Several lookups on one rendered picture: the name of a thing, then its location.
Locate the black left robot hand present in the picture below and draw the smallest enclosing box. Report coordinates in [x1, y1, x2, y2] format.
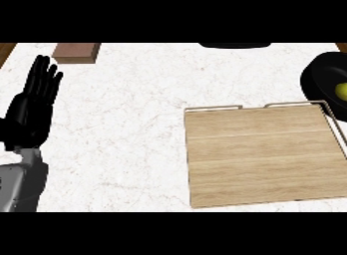
[0, 54, 65, 152]

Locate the pale wooden tray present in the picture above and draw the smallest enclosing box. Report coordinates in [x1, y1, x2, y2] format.
[182, 100, 347, 209]

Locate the black pot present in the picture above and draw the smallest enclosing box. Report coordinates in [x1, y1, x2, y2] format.
[299, 51, 347, 124]

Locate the brown wooden block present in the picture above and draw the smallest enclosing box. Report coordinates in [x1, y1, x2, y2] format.
[52, 43, 104, 65]

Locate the black rounded object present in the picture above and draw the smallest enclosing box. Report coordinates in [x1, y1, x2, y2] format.
[197, 42, 272, 50]

